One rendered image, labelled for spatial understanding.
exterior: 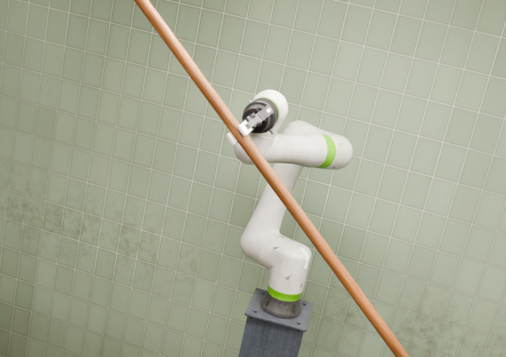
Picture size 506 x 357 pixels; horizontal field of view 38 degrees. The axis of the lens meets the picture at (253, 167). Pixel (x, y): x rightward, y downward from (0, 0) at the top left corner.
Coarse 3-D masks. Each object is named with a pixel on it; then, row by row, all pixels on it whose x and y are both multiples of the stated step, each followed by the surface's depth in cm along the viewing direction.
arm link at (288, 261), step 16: (272, 240) 259; (288, 240) 258; (272, 256) 256; (288, 256) 251; (304, 256) 252; (272, 272) 257; (288, 272) 252; (304, 272) 255; (272, 288) 257; (288, 288) 254
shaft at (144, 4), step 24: (144, 0) 181; (192, 72) 182; (216, 96) 183; (240, 144) 184; (264, 168) 184; (288, 192) 185; (312, 240) 185; (336, 264) 185; (360, 288) 187; (384, 336) 187
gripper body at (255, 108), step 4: (248, 108) 200; (252, 108) 200; (256, 108) 200; (260, 108) 200; (244, 112) 201; (248, 112) 201; (252, 112) 200; (256, 112) 200; (244, 116) 201; (268, 116) 200; (264, 120) 200; (268, 120) 200; (264, 124) 200; (268, 124) 201; (256, 128) 201; (260, 128) 201; (264, 128) 201; (252, 132) 202; (256, 132) 201; (260, 132) 201
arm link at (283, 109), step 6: (264, 90) 216; (270, 90) 215; (258, 96) 213; (264, 96) 210; (270, 96) 211; (276, 96) 213; (282, 96) 215; (276, 102) 210; (282, 102) 214; (282, 108) 213; (282, 114) 213; (282, 120) 216; (276, 126) 216; (276, 132) 218
